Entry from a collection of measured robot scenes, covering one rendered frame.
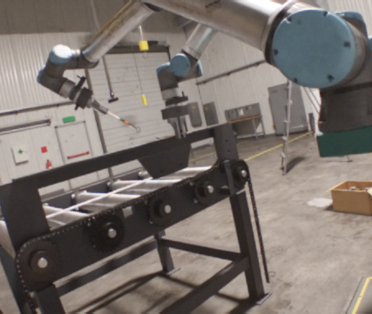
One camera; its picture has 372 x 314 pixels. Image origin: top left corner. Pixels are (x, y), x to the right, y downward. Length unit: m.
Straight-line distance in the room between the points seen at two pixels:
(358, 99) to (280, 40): 0.26
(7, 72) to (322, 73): 10.60
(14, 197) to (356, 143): 1.10
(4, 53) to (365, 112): 10.81
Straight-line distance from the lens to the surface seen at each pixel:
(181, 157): 1.61
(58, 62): 1.39
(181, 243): 2.48
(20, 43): 11.38
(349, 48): 0.61
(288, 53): 0.62
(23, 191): 1.23
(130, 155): 1.44
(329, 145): 0.79
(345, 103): 0.78
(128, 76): 12.56
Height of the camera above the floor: 1.21
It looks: 6 degrees down
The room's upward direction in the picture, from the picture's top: 13 degrees counter-clockwise
